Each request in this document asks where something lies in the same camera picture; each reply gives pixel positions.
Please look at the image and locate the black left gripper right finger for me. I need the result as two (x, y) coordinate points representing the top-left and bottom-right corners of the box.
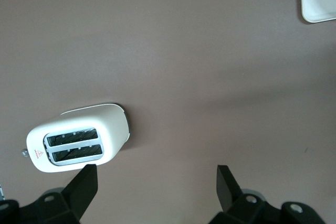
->
(208, 165), (283, 224)

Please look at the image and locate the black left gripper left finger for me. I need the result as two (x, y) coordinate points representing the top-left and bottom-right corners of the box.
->
(17, 164), (99, 224)

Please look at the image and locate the white two-slot toaster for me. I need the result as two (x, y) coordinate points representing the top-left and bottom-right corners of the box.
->
(20, 102), (132, 174)

